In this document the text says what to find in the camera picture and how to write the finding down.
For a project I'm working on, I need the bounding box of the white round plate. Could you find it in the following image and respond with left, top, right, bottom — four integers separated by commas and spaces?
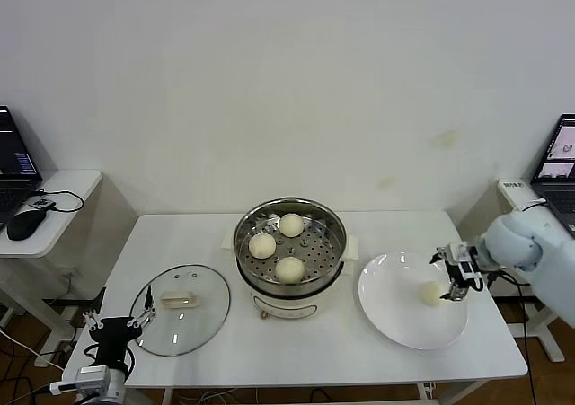
357, 251, 469, 350

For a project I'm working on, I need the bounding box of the steel perforated steamer basket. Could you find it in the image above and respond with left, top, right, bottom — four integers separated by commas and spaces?
232, 197, 348, 296

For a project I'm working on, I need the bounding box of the black open laptop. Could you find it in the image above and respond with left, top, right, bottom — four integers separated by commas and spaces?
529, 114, 575, 240
0, 105, 44, 231

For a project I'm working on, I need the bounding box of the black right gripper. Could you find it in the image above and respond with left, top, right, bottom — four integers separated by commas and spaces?
429, 246, 473, 302

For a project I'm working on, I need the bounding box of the black cable with adapter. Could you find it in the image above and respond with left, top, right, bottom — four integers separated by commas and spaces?
491, 200, 547, 405

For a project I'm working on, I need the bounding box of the white side table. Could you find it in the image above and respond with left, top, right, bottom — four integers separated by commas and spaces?
495, 178, 575, 364
0, 169, 103, 348

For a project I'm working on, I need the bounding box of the white laptop cable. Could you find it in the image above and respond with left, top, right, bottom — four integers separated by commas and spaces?
516, 198, 549, 213

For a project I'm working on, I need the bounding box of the black computer mouse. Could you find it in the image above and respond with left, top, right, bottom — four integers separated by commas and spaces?
4, 207, 47, 242

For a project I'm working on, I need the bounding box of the white steamed baozi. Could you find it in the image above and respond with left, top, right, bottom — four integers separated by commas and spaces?
248, 233, 278, 260
274, 256, 306, 285
279, 213, 305, 238
417, 281, 444, 308

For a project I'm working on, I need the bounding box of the white electric cooker base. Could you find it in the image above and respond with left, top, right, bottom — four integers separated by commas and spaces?
218, 233, 360, 321

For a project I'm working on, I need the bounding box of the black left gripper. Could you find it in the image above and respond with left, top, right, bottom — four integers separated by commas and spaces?
82, 285, 158, 370

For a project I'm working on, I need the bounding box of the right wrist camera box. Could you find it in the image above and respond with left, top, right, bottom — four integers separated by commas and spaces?
448, 242, 486, 292

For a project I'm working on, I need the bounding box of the black dongle with cable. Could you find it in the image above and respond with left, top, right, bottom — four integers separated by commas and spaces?
29, 189, 85, 216

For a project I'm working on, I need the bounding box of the glass pot lid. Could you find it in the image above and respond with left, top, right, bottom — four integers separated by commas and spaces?
128, 264, 232, 357

